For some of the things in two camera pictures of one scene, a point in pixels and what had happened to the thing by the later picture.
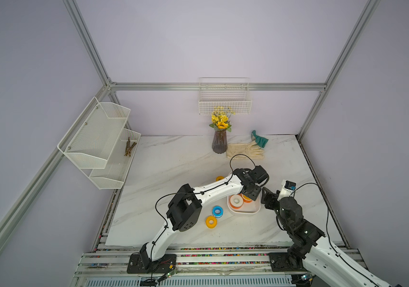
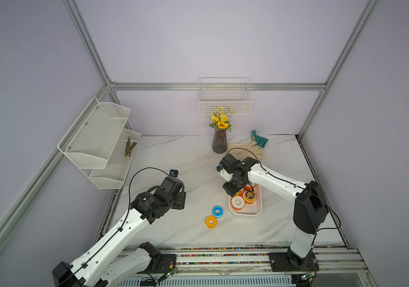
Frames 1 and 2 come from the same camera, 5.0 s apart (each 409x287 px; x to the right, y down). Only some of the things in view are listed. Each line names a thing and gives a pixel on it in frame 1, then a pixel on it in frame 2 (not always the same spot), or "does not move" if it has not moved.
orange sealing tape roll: x=245 y=198 does not move
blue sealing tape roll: x=217 y=211 does not move
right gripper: x=269 y=195 → x=230 y=189
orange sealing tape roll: x=236 y=201 does not move
